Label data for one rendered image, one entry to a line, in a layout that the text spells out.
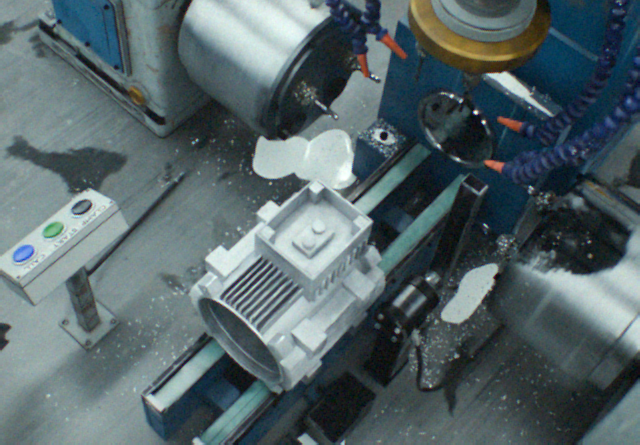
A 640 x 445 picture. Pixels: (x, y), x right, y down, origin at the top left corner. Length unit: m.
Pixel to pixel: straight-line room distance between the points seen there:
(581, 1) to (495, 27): 0.25
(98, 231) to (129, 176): 0.37
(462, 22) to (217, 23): 0.42
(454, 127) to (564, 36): 0.22
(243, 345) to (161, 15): 0.52
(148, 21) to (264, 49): 0.21
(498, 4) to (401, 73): 0.38
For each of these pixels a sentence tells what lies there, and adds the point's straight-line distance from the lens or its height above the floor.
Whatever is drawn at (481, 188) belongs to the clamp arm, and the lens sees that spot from 1.15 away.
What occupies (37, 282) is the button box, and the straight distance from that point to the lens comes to 1.28.
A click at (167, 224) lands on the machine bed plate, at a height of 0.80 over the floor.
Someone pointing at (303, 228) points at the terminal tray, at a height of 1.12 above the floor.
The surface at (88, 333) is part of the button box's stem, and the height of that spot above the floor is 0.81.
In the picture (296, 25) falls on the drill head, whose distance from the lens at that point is 1.39.
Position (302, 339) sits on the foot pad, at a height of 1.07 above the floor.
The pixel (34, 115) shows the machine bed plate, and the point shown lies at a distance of 1.77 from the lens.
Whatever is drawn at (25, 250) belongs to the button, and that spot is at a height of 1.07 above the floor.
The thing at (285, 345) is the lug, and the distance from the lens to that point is 1.20.
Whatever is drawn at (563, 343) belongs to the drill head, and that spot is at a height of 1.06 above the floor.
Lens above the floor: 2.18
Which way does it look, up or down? 58 degrees down
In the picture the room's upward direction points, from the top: 8 degrees clockwise
